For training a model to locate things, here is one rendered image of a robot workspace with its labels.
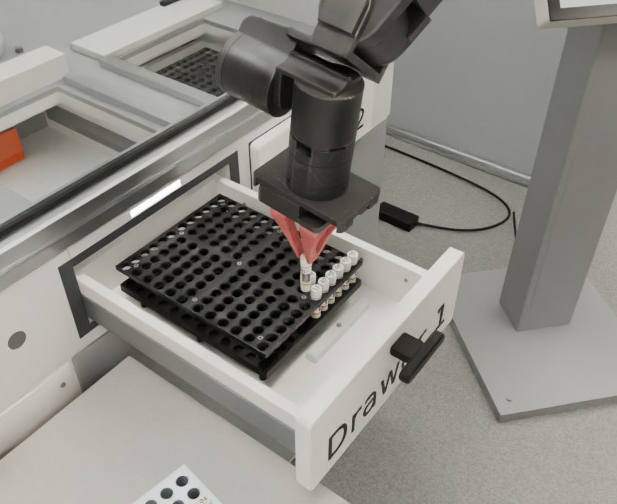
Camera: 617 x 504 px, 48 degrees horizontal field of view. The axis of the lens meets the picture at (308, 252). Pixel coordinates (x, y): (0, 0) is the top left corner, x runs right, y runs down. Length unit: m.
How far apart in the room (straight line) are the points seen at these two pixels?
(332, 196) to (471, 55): 1.91
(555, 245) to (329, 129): 1.27
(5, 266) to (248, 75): 0.32
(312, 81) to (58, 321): 0.42
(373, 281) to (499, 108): 1.72
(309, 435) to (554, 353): 1.38
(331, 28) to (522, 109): 1.95
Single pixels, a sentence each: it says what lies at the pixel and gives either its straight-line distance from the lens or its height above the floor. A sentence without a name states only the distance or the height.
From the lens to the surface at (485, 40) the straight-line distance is 2.45.
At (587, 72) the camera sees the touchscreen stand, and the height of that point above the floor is 0.79.
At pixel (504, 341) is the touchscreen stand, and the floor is 0.04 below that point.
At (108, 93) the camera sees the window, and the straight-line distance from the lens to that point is 0.78.
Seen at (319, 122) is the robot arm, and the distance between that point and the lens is 0.56.
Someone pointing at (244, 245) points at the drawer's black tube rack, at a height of 0.90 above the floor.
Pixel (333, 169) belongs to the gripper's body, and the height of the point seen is 1.10.
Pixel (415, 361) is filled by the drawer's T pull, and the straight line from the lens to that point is 0.69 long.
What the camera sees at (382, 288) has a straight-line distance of 0.85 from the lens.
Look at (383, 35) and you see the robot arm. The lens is 0.56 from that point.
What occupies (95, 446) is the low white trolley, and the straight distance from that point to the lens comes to 0.84.
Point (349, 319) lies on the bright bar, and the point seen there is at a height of 0.85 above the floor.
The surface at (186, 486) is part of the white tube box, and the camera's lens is 0.75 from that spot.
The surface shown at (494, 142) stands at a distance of 2.58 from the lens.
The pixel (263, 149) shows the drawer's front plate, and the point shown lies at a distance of 0.95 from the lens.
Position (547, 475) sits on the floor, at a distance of 1.77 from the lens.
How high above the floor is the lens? 1.43
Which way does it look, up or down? 41 degrees down
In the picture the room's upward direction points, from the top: straight up
